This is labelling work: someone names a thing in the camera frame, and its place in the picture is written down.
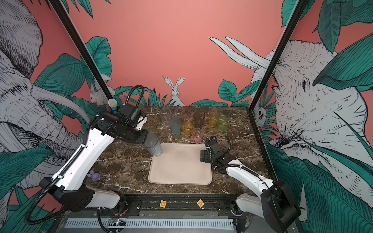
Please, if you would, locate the beige rectangular tray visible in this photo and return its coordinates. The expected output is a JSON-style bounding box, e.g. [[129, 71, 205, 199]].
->
[[148, 143, 212, 185]]

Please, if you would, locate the grey-blue translucent glass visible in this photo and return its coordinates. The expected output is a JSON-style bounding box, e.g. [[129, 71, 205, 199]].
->
[[142, 133, 163, 156]]

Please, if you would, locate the clear tall glass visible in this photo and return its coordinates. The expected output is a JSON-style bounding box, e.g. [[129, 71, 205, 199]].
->
[[159, 107, 171, 127]]

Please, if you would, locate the light green translucent glass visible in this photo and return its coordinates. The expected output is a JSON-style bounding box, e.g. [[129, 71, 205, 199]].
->
[[143, 122, 158, 135]]

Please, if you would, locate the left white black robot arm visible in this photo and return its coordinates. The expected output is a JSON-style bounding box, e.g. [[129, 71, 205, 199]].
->
[[25, 112, 148, 225]]

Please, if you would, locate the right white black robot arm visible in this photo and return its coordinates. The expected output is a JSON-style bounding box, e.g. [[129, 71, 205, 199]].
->
[[201, 136, 301, 233]]

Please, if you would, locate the pink short glass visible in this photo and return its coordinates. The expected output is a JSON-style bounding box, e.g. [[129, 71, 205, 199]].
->
[[192, 128, 205, 143]]

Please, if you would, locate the toy microphone on black stand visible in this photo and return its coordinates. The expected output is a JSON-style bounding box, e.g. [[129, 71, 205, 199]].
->
[[108, 98, 118, 113]]

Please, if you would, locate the green short glass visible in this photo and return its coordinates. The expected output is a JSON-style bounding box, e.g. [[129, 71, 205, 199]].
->
[[217, 116, 229, 132]]

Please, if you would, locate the amber short glass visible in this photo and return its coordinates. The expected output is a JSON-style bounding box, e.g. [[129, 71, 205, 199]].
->
[[181, 120, 194, 137]]

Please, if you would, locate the dark smoky tall glass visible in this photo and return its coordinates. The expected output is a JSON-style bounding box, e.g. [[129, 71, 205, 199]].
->
[[193, 111, 206, 129]]

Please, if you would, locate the yellow tall glass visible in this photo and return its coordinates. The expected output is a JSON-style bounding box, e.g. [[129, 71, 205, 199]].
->
[[208, 107, 221, 127]]

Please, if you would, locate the teal frosted glass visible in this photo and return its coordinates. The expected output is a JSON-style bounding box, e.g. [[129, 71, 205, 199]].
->
[[169, 117, 181, 136]]

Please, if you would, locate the orange diamond tag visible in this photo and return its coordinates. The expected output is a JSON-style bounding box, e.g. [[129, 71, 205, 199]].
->
[[197, 199, 205, 208]]

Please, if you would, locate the purple small toy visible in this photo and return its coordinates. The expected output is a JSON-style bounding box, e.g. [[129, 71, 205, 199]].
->
[[87, 170, 101, 182]]

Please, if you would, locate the orange square tag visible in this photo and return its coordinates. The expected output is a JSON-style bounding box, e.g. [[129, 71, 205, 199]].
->
[[159, 200, 167, 208]]

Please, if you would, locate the white ventilated strip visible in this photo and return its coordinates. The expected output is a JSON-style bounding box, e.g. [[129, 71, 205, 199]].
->
[[64, 218, 235, 231]]

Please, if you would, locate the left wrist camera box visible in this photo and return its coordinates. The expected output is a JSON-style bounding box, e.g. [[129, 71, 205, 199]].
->
[[118, 103, 147, 130]]

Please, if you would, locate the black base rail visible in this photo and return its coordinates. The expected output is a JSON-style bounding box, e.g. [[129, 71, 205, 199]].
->
[[58, 193, 263, 219]]

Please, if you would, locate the left black frame post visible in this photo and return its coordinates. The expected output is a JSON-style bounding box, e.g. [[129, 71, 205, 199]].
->
[[49, 0, 113, 100]]

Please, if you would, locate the black frame post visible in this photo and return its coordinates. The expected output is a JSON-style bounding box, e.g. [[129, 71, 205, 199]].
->
[[248, 0, 308, 113], [49, 0, 113, 100]]

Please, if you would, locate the right black frame post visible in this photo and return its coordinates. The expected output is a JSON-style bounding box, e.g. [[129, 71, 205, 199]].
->
[[248, 0, 308, 113]]

